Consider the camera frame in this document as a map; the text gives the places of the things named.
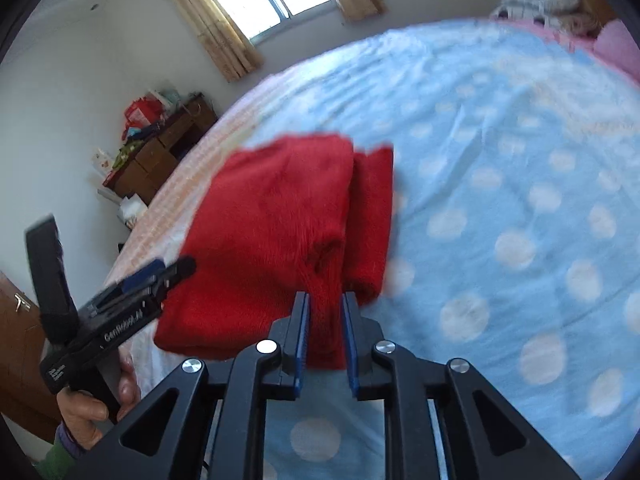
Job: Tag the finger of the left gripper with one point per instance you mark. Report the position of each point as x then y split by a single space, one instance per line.
166 276
142 276

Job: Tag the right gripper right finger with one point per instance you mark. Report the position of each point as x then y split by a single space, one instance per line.
441 421

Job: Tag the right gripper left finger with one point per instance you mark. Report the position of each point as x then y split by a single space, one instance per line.
207 419

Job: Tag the red knit sweater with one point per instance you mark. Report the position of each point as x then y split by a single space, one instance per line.
305 214

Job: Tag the person's left hand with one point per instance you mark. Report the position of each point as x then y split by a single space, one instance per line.
80 412

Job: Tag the white paper shopping bag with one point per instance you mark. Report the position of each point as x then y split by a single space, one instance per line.
131 210

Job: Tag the brown wooden desk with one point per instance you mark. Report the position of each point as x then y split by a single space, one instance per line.
149 165

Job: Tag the white carton on desk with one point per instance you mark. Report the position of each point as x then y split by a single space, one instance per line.
102 162

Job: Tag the green cloth on desk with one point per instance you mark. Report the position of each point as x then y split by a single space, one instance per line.
124 153

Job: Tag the red gift bag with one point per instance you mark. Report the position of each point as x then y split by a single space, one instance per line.
141 113

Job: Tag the blue polka dot bedsheet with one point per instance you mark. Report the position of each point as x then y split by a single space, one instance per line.
515 240

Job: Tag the left beige curtain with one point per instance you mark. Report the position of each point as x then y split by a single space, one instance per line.
230 50

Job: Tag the pink floral pillow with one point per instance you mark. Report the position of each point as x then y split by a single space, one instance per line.
616 46

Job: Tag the grey patterned pillow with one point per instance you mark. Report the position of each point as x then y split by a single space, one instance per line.
564 15

